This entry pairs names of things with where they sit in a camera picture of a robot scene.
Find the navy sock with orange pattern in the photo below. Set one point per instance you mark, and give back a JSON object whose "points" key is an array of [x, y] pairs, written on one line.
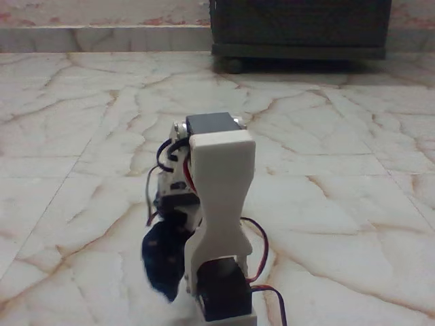
{"points": [[164, 258]]}

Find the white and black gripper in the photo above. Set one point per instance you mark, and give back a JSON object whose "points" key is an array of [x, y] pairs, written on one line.
{"points": [[160, 252]]}

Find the dark wooden cabinet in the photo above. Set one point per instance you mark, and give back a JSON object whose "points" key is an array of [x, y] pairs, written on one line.
{"points": [[299, 27]]}

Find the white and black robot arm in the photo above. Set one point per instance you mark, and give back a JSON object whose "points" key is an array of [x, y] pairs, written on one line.
{"points": [[222, 190]]}

